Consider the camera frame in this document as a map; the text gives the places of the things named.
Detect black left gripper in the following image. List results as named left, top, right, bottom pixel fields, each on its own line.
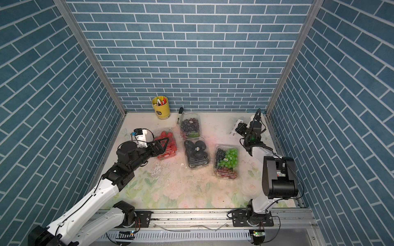
left=129, top=137, right=169, bottom=172

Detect white fruit sticker sheet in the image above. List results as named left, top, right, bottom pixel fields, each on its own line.
left=229, top=119, right=244, bottom=136

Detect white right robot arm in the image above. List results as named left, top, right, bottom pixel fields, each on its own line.
left=231, top=120, right=301, bottom=218

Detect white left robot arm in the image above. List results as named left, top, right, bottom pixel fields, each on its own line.
left=28, top=137, right=169, bottom=246

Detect clear box of strawberries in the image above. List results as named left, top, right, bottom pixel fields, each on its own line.
left=154, top=128, right=178, bottom=160

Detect clear box of dark grapes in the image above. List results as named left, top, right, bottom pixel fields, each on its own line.
left=180, top=113, right=201, bottom=140

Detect clear box of avocados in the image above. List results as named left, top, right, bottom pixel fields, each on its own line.
left=183, top=137, right=211, bottom=169

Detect clear box of mixed grapes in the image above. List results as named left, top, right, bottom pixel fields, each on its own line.
left=214, top=145, right=240, bottom=179

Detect black capped marker pen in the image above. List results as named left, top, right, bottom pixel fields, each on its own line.
left=176, top=107, right=184, bottom=125

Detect yellow pen cup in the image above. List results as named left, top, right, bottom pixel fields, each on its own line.
left=152, top=96, right=170, bottom=120

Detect black corrugated cable conduit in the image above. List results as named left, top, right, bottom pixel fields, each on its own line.
left=250, top=108, right=268, bottom=148

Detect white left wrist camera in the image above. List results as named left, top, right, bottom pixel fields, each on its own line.
left=131, top=128, right=147, bottom=143

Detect metal base rail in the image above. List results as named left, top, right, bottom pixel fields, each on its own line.
left=135, top=208, right=318, bottom=231

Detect white perforated cable tray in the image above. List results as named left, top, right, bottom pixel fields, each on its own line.
left=97, top=230, right=251, bottom=243

